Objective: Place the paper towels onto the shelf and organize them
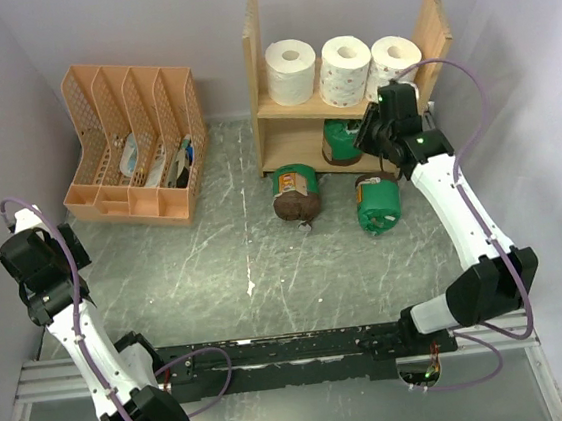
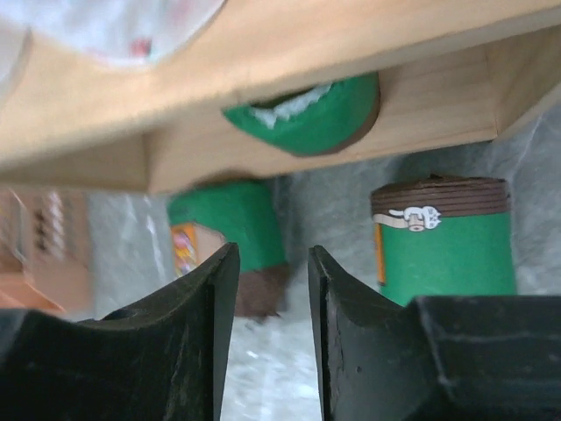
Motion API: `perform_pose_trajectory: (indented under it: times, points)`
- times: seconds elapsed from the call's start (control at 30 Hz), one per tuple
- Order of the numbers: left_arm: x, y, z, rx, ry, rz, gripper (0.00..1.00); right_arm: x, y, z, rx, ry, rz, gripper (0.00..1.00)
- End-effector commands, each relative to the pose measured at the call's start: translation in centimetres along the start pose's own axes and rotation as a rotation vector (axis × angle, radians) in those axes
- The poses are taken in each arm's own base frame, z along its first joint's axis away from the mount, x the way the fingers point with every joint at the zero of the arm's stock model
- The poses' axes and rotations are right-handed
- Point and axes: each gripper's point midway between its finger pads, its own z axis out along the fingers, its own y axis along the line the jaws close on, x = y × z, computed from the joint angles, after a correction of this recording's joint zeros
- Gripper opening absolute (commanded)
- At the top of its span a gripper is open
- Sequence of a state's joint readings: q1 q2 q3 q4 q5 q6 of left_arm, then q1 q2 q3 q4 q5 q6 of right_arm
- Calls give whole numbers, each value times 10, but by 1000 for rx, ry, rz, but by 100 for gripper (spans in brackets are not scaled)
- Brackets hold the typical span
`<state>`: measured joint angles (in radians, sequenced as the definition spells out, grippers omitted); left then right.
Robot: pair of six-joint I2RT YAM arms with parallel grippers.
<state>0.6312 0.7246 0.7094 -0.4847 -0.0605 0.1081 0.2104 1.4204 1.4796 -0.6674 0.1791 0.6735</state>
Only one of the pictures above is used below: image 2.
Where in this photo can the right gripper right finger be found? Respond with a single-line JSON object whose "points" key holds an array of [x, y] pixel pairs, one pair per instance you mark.
{"points": [[435, 358]]}

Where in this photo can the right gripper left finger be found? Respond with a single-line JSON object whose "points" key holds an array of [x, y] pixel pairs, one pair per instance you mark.
{"points": [[163, 357]]}

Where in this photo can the green roll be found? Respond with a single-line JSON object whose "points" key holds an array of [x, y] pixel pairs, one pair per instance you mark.
{"points": [[323, 120], [443, 235]]}

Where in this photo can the brown roll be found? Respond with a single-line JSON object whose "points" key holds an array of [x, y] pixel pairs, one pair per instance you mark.
{"points": [[203, 219]]}

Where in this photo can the wooden two-tier shelf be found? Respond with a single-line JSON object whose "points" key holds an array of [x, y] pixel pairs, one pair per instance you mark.
{"points": [[451, 73]]}

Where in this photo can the orange plastic file organizer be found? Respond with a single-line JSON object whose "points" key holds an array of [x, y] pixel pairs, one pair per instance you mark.
{"points": [[45, 251]]}

